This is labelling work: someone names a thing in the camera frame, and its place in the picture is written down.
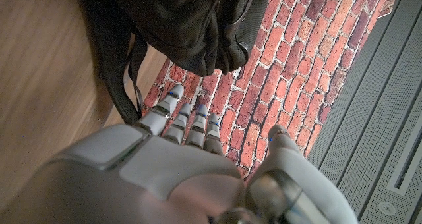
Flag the round ceiling sensor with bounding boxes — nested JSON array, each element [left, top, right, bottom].
[[378, 200, 396, 217]]

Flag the red brick printed backdrop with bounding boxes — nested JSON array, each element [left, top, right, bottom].
[[141, 0, 402, 182]]

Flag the black backpack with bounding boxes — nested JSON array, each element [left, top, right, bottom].
[[74, 0, 274, 126]]

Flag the linear ceiling slot fixture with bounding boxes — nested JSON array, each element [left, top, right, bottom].
[[385, 111, 422, 197]]

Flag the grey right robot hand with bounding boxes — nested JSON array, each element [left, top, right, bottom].
[[0, 83, 360, 224]]

